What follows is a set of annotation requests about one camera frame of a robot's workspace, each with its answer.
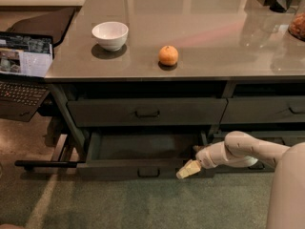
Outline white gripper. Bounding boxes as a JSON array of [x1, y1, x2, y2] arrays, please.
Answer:
[[176, 142, 226, 179]]

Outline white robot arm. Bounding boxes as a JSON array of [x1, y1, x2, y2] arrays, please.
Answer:
[[176, 131, 305, 229]]

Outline open black laptop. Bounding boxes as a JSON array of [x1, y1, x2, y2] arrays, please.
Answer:
[[0, 31, 53, 122]]

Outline orange mandarin fruit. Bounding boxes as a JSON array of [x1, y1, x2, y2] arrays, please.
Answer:
[[158, 46, 178, 66]]

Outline white ceramic bowl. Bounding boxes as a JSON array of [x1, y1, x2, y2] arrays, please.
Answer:
[[91, 22, 129, 52]]

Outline glass jar with snacks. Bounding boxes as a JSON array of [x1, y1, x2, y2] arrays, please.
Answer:
[[288, 0, 305, 41]]

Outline black floor bar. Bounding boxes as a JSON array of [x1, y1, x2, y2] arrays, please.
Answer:
[[14, 160, 78, 171]]

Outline grey cabinet frame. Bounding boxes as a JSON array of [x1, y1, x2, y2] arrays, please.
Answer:
[[51, 80, 305, 165]]

